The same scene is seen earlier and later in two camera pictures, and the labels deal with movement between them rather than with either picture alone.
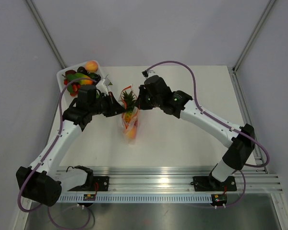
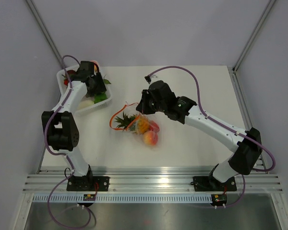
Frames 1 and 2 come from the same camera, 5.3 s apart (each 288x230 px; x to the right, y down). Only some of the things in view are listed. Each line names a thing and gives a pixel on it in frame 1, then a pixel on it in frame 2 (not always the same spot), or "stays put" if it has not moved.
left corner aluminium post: x=46 y=34 stays put
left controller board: x=89 y=197 stays put
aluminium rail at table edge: x=261 y=180 stays put
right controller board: x=219 y=200 stays put
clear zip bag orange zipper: x=127 y=100 to x=129 y=118
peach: x=132 y=133 to x=150 y=138
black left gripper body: x=105 y=105 to x=98 y=86
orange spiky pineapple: x=128 y=101 to x=138 y=123
